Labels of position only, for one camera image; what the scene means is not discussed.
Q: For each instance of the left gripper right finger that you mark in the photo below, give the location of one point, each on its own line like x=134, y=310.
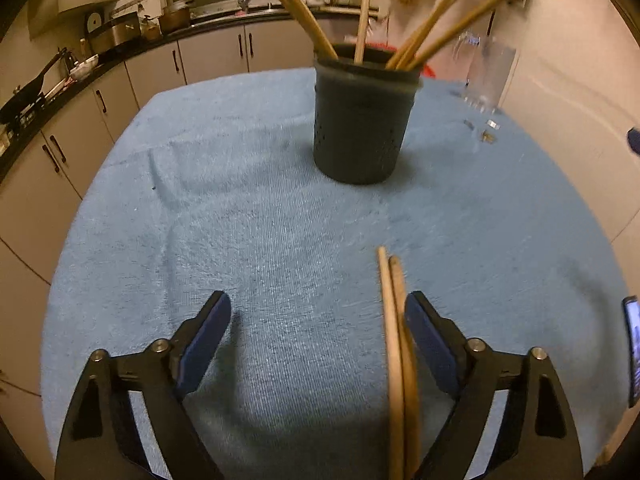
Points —
x=537, y=437

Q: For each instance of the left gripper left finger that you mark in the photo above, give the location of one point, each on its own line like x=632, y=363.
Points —
x=100, y=438

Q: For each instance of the smartphone with lit screen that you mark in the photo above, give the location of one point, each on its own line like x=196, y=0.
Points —
x=631, y=310

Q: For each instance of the blue towel table mat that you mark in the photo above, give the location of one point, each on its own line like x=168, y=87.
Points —
x=213, y=187

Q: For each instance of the seed shell cluster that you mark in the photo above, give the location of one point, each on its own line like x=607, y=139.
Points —
x=487, y=137

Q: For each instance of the black wok pan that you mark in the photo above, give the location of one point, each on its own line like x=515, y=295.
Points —
x=28, y=94

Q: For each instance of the small white bowl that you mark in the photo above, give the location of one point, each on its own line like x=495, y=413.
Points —
x=83, y=69

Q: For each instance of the black utensil holder cup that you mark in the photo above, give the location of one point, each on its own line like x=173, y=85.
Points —
x=361, y=114

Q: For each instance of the silver toaster box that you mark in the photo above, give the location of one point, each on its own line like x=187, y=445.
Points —
x=115, y=33

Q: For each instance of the red plastic basket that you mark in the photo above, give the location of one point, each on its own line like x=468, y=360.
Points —
x=427, y=70

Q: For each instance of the steel cooking pot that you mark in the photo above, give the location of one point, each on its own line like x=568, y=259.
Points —
x=176, y=16

